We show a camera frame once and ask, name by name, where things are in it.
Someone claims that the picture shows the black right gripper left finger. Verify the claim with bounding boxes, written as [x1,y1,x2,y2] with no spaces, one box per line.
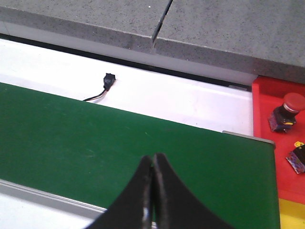
[87,156,153,229]

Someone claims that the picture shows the black sensor connector with wires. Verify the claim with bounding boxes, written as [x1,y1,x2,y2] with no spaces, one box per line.
[83,73,116,102]

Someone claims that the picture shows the green conveyor belt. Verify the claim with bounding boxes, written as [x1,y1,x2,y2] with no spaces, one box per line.
[0,83,280,229]

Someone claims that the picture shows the red object at right edge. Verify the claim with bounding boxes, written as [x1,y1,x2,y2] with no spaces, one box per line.
[252,76,305,204]

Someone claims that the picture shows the aluminium conveyor side rail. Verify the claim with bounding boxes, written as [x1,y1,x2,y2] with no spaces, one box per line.
[0,179,107,219]

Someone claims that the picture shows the grey stone slab right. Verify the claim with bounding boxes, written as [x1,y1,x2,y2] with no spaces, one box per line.
[155,0,305,83]

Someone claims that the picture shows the yellow tray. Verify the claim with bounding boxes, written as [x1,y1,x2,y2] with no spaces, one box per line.
[279,198,305,229]

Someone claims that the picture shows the grey stone slab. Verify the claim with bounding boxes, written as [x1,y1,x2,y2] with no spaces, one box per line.
[155,0,305,83]
[0,0,171,52]

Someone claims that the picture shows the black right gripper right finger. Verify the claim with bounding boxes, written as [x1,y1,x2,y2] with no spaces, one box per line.
[153,153,233,229]

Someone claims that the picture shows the grey stone slab left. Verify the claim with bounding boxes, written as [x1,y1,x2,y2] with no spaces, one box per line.
[0,0,171,52]

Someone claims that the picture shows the red mushroom push button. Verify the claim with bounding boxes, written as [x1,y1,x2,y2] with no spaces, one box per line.
[268,93,305,133]
[286,141,305,174]

